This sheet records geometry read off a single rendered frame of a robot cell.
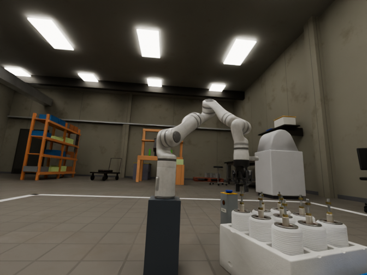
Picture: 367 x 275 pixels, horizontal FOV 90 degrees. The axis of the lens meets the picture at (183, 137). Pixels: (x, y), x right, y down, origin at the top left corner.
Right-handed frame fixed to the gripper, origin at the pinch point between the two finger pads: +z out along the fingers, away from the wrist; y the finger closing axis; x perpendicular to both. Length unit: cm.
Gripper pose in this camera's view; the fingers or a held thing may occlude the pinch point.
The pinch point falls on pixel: (241, 189)
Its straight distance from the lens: 95.7
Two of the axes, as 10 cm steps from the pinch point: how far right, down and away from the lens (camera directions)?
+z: -0.5, 9.8, -1.9
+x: 9.6, 1.0, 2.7
